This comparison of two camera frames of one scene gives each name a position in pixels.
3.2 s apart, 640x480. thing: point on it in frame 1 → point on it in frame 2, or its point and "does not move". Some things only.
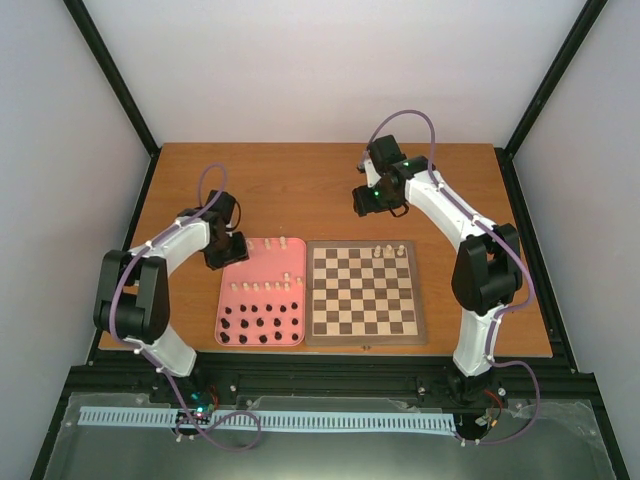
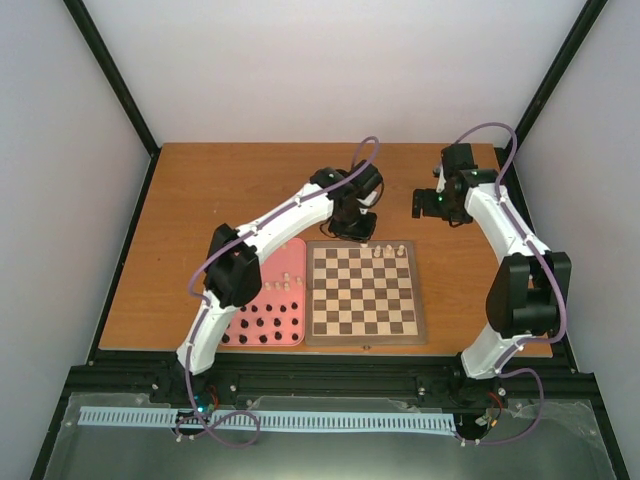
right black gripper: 364,206 → 429,211
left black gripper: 240,255 → 364,235
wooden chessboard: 354,297 does not move
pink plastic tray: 262,299 does not move
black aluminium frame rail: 123,371 does not move
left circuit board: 201,401 does not move
